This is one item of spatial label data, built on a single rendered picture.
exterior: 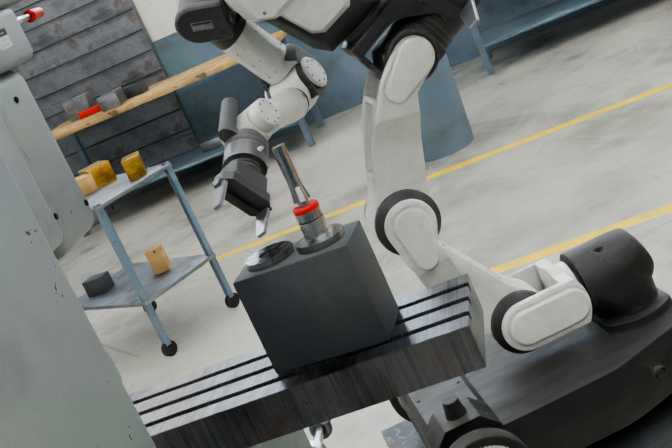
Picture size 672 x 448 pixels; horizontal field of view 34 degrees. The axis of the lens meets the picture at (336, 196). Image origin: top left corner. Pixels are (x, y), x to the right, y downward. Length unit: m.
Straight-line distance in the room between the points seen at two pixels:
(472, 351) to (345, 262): 0.25
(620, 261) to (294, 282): 0.88
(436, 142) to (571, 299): 4.33
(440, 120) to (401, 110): 4.41
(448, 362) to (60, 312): 0.66
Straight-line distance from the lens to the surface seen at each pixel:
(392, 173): 2.29
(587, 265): 2.46
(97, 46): 9.81
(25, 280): 1.47
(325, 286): 1.84
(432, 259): 2.29
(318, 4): 2.18
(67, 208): 1.95
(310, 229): 1.85
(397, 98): 2.23
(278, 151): 1.82
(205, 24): 2.30
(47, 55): 9.98
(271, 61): 2.38
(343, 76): 9.48
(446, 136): 6.68
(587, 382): 2.35
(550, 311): 2.40
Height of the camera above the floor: 1.66
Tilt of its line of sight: 14 degrees down
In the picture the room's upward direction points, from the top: 24 degrees counter-clockwise
